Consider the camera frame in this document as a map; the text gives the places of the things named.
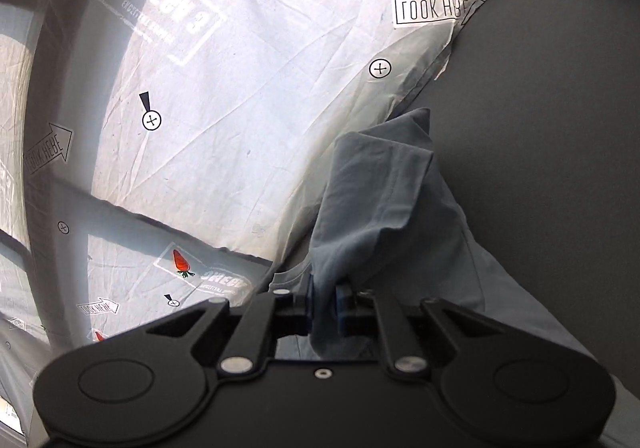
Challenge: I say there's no light blue t-shirt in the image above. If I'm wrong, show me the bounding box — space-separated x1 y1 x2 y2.
267 107 640 448

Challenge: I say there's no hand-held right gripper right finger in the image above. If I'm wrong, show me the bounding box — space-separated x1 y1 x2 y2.
335 283 507 376

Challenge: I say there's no white printed backdrop sheet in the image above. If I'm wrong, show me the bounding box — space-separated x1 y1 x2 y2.
0 0 532 448

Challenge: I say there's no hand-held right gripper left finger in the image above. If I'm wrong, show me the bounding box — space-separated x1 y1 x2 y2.
145 275 317 376

